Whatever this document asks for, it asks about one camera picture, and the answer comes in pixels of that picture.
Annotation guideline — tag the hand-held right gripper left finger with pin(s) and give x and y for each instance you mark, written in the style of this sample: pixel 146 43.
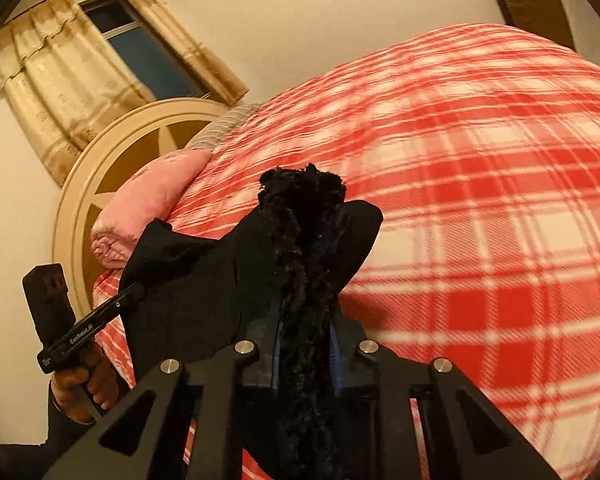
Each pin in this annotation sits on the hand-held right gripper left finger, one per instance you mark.
pixel 257 362

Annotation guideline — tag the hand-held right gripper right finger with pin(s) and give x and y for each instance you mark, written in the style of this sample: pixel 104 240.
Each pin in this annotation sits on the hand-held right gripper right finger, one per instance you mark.
pixel 352 365

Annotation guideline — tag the black pants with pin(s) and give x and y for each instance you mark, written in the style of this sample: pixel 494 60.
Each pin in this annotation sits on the black pants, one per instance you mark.
pixel 205 285

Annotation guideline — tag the person's left forearm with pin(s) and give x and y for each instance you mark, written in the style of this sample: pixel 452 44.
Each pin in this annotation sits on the person's left forearm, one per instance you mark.
pixel 65 435

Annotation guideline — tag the person's left hand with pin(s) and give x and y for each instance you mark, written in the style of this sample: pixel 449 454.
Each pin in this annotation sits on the person's left hand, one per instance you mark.
pixel 95 380

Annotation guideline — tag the cream wooden headboard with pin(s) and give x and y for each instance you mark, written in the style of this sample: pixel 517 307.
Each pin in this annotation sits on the cream wooden headboard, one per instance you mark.
pixel 95 180

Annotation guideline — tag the pink pillow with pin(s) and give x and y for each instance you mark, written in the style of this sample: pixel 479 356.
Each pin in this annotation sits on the pink pillow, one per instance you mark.
pixel 145 200

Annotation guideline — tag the red plaid blanket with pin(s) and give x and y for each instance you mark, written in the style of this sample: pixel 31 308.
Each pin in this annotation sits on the red plaid blanket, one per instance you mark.
pixel 480 210

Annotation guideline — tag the beige curtain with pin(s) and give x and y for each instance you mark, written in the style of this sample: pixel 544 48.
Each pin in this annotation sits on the beige curtain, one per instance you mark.
pixel 70 75

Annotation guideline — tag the grey striped pillow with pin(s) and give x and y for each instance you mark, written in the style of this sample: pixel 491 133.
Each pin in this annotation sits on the grey striped pillow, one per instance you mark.
pixel 220 127

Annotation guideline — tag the window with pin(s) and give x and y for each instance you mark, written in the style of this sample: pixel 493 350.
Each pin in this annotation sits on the window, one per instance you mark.
pixel 145 50

